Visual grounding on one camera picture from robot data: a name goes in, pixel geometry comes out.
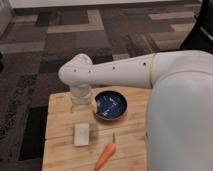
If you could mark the black furniture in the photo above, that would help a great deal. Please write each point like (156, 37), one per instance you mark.
(201, 35)

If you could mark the blue bowl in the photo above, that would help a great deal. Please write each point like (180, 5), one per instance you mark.
(110, 105)

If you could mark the white eraser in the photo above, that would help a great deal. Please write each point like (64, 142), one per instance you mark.
(81, 134)

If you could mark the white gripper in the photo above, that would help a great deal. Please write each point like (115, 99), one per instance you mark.
(82, 95)

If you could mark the orange carrot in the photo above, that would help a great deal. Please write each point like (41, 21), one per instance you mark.
(108, 151)

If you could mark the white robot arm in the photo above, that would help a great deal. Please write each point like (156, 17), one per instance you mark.
(179, 115)

